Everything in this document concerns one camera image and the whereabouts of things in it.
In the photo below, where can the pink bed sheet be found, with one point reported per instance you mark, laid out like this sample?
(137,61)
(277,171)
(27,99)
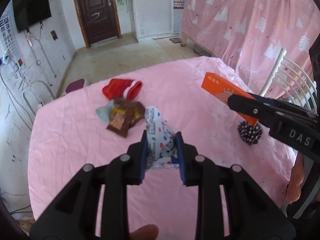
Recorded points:
(68,133)

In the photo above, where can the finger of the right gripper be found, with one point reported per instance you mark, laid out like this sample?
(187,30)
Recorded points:
(280,104)
(247,107)

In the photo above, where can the white louvered wardrobe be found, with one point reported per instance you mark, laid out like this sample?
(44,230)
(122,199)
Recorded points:
(153,19)

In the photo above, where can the right hand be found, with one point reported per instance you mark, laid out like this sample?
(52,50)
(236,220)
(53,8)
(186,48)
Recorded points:
(296,179)

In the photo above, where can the purple vibration plate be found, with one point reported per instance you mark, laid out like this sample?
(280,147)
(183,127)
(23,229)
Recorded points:
(76,85)

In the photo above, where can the pink tree print curtain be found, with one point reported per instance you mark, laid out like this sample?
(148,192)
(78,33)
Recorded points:
(248,35)

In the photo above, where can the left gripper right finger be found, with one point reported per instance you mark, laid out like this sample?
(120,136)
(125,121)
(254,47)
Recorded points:
(231,205)

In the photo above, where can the dark brown door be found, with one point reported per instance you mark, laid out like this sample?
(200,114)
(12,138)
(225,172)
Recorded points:
(98,20)

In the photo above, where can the red striped knitted sock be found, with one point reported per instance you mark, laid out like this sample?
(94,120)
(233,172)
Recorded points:
(122,88)

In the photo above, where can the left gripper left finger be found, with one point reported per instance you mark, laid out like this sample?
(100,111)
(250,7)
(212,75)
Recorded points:
(93,204)

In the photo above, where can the left hand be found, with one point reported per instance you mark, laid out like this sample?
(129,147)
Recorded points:
(147,232)

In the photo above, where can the orange cardboard box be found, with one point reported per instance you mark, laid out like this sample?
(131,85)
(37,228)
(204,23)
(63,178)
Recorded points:
(222,89)

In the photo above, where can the wall mounted television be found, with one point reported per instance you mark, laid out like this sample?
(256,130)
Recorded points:
(30,12)

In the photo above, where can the eye chart poster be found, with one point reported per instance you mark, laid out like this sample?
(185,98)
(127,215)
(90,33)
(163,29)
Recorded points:
(8,40)

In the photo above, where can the brown snack packet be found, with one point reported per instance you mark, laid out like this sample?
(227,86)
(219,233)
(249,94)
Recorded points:
(124,115)

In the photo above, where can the white metal frame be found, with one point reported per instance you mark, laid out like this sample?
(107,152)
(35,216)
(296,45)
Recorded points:
(36,95)

